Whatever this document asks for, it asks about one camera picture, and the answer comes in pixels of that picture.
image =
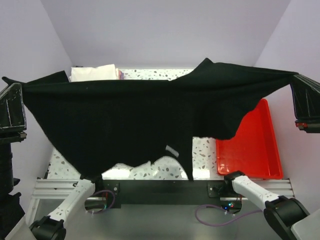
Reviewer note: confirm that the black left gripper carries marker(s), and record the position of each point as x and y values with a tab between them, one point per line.
12	114

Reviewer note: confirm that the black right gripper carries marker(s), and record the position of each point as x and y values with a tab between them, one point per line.
307	100

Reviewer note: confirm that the black t shirt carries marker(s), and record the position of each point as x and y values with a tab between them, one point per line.
97	124

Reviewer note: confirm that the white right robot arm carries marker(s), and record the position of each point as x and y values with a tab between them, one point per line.
289	219

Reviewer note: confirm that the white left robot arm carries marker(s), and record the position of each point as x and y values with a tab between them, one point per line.
54	225

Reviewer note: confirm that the red plastic bin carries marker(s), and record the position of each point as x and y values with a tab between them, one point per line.
253	150

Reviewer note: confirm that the white folded t shirt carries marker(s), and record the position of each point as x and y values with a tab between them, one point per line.
104	72

